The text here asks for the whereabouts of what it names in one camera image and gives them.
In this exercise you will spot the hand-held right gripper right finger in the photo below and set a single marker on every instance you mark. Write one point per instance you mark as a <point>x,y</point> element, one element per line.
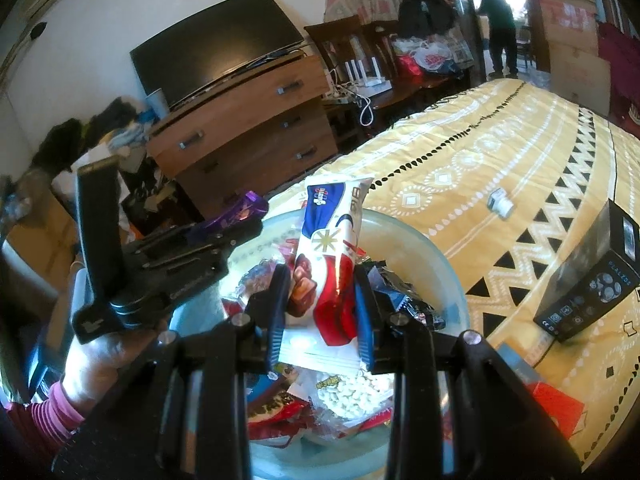
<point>363,320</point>

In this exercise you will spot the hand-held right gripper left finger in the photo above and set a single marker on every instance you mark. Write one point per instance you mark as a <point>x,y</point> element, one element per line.
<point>278,310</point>

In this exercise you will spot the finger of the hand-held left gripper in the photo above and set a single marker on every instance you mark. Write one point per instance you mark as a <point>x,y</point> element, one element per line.
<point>235,232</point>

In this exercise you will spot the shiny purple snack packet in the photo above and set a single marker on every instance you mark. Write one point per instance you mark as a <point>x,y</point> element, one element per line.
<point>235,212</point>

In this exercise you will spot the white red blue snack packet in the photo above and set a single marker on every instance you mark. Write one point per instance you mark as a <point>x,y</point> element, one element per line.
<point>327,260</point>

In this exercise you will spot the pile of mixed snack packets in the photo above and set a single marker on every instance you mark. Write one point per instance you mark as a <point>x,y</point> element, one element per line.
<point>320,390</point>

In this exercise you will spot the clear glass bowl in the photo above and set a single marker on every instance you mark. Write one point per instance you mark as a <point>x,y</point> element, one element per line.
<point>430,270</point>

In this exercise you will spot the person's left forearm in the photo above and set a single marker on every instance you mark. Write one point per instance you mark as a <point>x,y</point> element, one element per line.
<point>40,415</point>

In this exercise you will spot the person's left hand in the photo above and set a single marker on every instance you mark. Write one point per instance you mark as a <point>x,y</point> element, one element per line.
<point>110,365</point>

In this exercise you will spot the wooden chest of drawers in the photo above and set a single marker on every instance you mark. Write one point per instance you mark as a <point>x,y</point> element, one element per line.
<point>240,135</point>

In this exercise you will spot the heap of dark clothes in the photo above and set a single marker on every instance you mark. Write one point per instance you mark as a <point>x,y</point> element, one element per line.
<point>85,135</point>

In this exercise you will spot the blue cup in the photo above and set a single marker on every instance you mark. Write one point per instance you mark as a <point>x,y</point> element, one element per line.
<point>157,102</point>

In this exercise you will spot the blue booklet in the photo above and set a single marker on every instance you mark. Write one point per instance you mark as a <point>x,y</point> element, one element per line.
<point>520,362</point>

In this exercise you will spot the white power strip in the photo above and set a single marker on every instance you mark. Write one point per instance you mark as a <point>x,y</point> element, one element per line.
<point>340,94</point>

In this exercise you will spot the black flat television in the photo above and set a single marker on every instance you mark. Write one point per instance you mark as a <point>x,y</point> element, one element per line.
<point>210,45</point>

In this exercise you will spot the white router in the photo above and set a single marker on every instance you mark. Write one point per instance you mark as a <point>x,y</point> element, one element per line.
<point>367,80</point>

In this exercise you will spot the red and yellow carton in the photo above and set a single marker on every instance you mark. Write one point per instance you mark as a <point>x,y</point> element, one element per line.
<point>555,410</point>

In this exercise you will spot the dark wooden chair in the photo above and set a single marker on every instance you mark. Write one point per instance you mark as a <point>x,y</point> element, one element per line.
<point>340,42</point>

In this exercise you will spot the yellow patterned bedspread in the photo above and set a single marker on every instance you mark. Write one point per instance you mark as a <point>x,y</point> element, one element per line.
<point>500,150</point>

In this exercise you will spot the dark wooden table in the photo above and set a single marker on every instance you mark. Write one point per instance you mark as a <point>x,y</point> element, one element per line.
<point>410,92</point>

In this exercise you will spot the tall black carton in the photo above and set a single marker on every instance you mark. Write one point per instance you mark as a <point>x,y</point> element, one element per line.
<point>590,280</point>

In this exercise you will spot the plastic shopping bags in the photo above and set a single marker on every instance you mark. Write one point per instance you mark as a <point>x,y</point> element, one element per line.
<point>432,57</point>

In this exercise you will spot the black jacket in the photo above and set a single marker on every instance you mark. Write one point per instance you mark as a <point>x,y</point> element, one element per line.
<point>425,10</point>

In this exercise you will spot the stack of cardboard boxes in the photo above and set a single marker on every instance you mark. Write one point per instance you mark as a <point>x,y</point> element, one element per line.
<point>570,40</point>

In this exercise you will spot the maroon garment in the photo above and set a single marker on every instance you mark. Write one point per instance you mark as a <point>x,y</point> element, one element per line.
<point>620,70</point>

